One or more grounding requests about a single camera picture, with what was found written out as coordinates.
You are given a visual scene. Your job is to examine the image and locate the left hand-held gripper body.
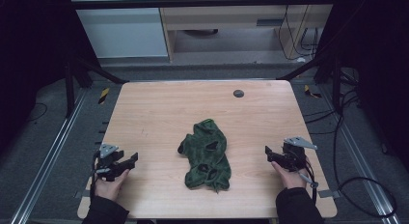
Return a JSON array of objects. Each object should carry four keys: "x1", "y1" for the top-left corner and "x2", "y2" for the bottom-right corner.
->
[{"x1": 95, "y1": 143, "x2": 131, "y2": 182}]

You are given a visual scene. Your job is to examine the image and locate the hand-held gripper cable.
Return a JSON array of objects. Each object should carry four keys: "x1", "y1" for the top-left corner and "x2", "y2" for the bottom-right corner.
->
[
  {"x1": 89, "y1": 151, "x2": 101, "y2": 200},
  {"x1": 297, "y1": 159, "x2": 320, "y2": 207}
]

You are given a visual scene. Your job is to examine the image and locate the black upright stand post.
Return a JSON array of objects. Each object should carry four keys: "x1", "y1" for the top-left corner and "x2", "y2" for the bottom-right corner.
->
[
  {"x1": 332, "y1": 57, "x2": 342, "y2": 113},
  {"x1": 64, "y1": 61, "x2": 77, "y2": 120}
]

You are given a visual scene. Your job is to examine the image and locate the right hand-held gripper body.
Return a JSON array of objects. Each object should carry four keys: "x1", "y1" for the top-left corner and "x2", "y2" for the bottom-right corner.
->
[{"x1": 275, "y1": 136, "x2": 319, "y2": 174}]

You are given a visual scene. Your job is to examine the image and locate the black horizontal frame bar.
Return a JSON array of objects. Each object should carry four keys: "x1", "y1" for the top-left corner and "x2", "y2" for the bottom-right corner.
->
[{"x1": 68, "y1": 0, "x2": 339, "y2": 11}]

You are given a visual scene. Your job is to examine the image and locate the black looped floor cable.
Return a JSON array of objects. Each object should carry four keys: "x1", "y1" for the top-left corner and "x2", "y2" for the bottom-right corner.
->
[{"x1": 333, "y1": 88, "x2": 398, "y2": 219}]

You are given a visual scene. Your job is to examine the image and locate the white cabinet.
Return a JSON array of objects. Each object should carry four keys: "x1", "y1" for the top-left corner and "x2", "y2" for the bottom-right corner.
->
[{"x1": 67, "y1": 0, "x2": 171, "y2": 60}]

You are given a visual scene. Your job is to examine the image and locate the grey table edge bracket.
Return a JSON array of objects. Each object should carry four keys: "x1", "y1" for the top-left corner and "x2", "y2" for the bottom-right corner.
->
[
  {"x1": 317, "y1": 188, "x2": 341, "y2": 200},
  {"x1": 73, "y1": 189, "x2": 92, "y2": 200}
]

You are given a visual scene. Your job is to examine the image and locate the person's left hand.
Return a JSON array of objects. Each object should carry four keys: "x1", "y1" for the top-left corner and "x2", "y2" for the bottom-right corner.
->
[{"x1": 94, "y1": 168, "x2": 131, "y2": 203}]

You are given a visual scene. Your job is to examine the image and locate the person's right hand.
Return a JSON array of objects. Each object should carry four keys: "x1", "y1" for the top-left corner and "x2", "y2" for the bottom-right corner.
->
[{"x1": 270, "y1": 160, "x2": 309, "y2": 190}]

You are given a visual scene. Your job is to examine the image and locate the black curtain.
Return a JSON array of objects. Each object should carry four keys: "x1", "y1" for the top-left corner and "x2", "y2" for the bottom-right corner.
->
[
  {"x1": 0, "y1": 0, "x2": 99, "y2": 151},
  {"x1": 315, "y1": 0, "x2": 409, "y2": 174}
]

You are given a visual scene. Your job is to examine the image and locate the thin black floor cable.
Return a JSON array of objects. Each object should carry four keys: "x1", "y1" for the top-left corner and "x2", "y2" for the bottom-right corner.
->
[{"x1": 26, "y1": 101, "x2": 49, "y2": 124}]

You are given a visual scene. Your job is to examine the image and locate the right hand-held gripper cable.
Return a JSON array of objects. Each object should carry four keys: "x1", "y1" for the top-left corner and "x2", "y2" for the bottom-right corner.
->
[{"x1": 297, "y1": 159, "x2": 320, "y2": 207}]

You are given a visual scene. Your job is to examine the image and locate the aluminium floor rail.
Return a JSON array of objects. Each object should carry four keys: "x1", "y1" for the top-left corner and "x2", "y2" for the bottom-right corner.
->
[
  {"x1": 320, "y1": 84, "x2": 402, "y2": 224},
  {"x1": 9, "y1": 88, "x2": 89, "y2": 224}
]

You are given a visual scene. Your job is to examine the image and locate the yellow black hazard tape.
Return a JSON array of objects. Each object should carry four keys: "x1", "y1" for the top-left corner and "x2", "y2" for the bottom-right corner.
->
[
  {"x1": 303, "y1": 84, "x2": 323, "y2": 99},
  {"x1": 97, "y1": 87, "x2": 111, "y2": 105}
]

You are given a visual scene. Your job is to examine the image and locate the left hand-held gripper cable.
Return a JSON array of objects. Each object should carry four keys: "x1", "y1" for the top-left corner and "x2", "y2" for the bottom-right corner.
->
[{"x1": 89, "y1": 151, "x2": 101, "y2": 200}]

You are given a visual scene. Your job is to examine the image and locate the black hanging desk cables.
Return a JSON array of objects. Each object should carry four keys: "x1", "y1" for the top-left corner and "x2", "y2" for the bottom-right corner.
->
[{"x1": 277, "y1": 4, "x2": 320, "y2": 63}]

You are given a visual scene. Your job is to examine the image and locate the dark green cloth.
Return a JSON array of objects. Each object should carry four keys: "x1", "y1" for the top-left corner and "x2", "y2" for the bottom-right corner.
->
[{"x1": 177, "y1": 118, "x2": 232, "y2": 194}]

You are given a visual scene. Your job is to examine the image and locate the black diagonal frame strut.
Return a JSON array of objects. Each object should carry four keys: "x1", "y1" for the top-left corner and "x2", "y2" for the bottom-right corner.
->
[
  {"x1": 275, "y1": 54, "x2": 326, "y2": 82},
  {"x1": 74, "y1": 55, "x2": 129, "y2": 85}
]

